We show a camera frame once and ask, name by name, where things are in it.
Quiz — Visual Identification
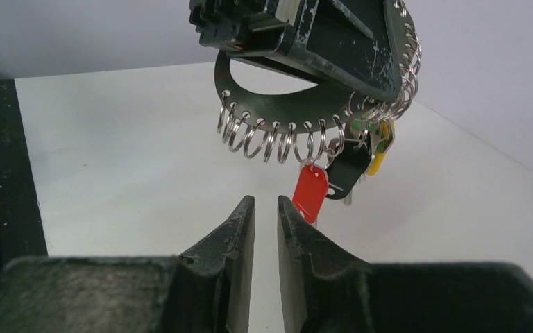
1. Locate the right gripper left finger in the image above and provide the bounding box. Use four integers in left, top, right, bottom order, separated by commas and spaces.
0, 196, 255, 332

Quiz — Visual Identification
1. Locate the metal key organizer ring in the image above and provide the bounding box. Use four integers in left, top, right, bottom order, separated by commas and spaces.
214, 0, 423, 225

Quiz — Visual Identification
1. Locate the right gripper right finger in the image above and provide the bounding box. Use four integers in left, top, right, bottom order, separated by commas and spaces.
277, 196, 533, 332

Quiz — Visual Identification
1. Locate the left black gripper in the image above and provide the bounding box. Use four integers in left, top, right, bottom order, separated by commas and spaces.
189, 0, 401, 102

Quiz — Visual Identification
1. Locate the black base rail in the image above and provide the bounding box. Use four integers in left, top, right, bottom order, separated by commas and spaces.
0, 58, 49, 295

